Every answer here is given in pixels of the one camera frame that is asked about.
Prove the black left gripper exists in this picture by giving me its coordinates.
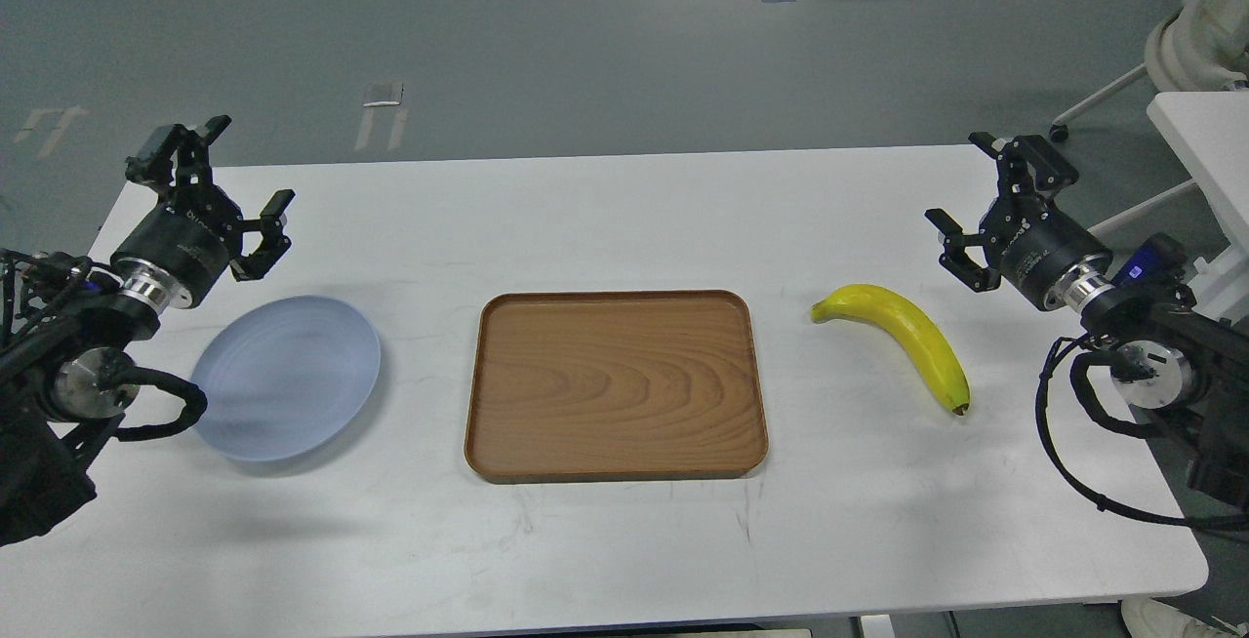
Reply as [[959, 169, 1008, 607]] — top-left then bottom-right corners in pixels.
[[110, 115, 299, 308]]

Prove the white chair base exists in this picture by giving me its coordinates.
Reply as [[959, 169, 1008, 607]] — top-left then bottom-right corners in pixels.
[[1048, 0, 1248, 141]]

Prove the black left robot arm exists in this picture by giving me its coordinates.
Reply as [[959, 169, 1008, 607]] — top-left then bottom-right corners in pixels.
[[1, 115, 295, 546]]

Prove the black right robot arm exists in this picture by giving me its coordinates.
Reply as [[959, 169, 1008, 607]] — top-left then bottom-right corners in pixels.
[[926, 132, 1247, 531]]

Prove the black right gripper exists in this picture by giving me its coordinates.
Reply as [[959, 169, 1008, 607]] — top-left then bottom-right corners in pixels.
[[924, 132, 1112, 312]]

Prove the light blue plate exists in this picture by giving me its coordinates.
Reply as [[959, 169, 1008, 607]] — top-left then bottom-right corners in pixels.
[[191, 295, 381, 463]]

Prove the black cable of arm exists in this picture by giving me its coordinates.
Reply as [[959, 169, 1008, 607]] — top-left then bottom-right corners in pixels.
[[102, 365, 209, 443], [1035, 335, 1249, 533]]

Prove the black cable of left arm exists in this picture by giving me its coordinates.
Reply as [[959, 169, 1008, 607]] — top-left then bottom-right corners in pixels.
[[102, 365, 209, 443]]

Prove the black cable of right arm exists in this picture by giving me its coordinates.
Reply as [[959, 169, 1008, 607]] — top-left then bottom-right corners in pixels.
[[1035, 335, 1249, 533]]

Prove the white side table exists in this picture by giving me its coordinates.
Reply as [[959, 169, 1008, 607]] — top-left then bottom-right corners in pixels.
[[1090, 90, 1248, 322]]

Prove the brown wooden tray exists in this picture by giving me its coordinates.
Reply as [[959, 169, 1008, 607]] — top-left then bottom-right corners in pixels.
[[463, 290, 769, 484]]

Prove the white shoe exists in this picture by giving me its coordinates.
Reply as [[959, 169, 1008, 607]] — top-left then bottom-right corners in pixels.
[[1120, 597, 1248, 637]]

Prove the yellow banana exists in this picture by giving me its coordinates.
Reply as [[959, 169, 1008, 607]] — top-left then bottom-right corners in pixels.
[[809, 283, 972, 417]]

